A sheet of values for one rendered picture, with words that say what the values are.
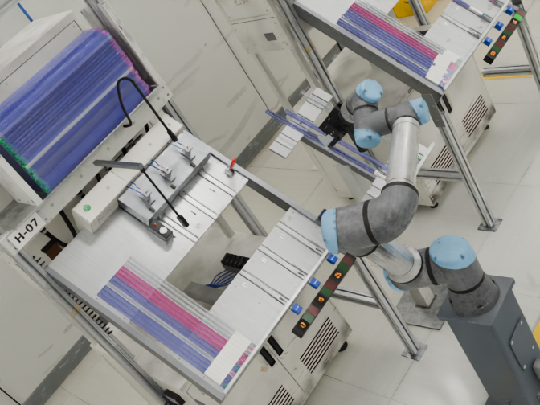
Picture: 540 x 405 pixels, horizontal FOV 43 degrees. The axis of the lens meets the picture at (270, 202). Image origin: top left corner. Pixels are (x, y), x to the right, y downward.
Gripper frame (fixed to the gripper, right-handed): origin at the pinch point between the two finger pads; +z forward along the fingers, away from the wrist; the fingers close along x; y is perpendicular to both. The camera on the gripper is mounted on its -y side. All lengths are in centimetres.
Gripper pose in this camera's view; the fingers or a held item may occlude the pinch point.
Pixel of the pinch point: (329, 146)
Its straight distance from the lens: 234.4
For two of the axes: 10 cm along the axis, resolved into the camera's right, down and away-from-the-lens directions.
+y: -7.9, -6.2, -0.3
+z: -3.3, 3.7, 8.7
